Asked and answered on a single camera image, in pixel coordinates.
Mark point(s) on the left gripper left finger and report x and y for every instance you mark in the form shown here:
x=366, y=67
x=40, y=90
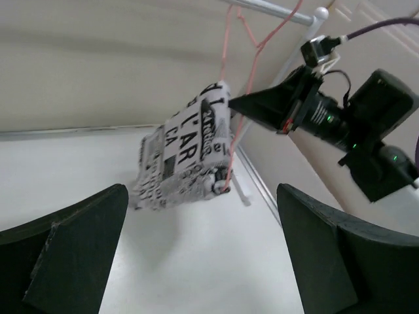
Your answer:
x=60, y=263

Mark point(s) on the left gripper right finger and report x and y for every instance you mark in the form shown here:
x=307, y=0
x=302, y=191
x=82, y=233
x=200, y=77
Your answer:
x=343, y=264

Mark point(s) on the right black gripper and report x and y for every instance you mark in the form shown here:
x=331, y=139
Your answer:
x=276, y=107

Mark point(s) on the pink wire hanger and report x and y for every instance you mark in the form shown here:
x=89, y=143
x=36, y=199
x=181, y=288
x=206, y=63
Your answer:
x=233, y=16

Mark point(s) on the newspaper print trousers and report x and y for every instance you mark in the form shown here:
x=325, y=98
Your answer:
x=186, y=159

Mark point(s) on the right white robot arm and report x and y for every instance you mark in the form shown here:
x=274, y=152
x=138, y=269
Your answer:
x=356, y=126

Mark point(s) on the aluminium side rail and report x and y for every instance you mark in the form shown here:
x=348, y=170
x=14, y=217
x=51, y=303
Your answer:
x=259, y=183

